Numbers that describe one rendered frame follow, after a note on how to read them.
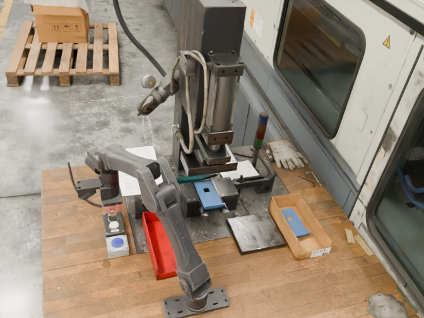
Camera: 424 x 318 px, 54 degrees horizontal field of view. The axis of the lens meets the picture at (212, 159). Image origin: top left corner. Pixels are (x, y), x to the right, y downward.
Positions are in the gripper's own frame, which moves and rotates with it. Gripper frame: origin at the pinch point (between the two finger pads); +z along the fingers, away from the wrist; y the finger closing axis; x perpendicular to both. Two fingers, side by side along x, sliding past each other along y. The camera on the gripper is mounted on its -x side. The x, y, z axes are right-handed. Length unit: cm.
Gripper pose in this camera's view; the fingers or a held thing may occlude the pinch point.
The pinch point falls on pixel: (112, 211)
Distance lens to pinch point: 151.3
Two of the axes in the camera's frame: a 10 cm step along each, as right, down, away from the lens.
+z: -1.0, 7.6, 6.4
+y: 3.0, 6.3, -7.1
